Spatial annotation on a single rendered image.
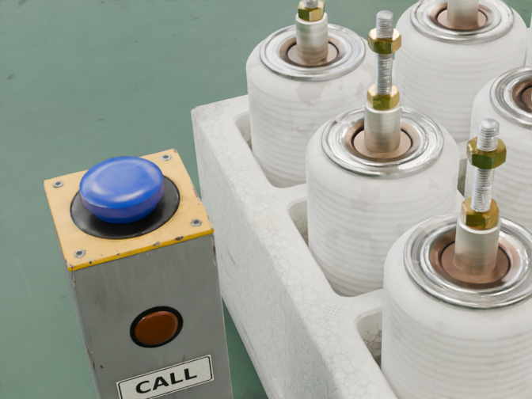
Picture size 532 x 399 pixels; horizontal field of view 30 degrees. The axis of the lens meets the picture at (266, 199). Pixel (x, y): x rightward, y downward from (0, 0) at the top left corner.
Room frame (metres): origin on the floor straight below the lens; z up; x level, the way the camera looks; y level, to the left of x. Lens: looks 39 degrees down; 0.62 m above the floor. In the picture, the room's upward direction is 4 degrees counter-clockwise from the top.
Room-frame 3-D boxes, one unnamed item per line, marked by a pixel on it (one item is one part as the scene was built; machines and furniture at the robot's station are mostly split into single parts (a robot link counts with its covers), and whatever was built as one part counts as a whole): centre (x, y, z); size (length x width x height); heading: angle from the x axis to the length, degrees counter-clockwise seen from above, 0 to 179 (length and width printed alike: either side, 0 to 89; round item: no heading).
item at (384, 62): (0.50, -0.07, 0.30); 0.01 x 0.01 x 0.08
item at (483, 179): (0.39, -0.11, 0.30); 0.01 x 0.01 x 0.08
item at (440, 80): (0.65, -0.15, 0.16); 0.10 x 0.10 x 0.18
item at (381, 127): (0.50, -0.07, 0.26); 0.02 x 0.02 x 0.03
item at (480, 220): (0.39, -0.11, 0.29); 0.02 x 0.02 x 0.01; 33
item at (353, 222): (0.50, -0.07, 0.16); 0.10 x 0.10 x 0.18
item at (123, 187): (0.38, 0.07, 0.32); 0.04 x 0.04 x 0.02
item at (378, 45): (0.50, -0.07, 0.32); 0.02 x 0.02 x 0.01; 44
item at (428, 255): (0.39, -0.11, 0.25); 0.08 x 0.08 x 0.01
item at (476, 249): (0.39, -0.11, 0.26); 0.02 x 0.02 x 0.03
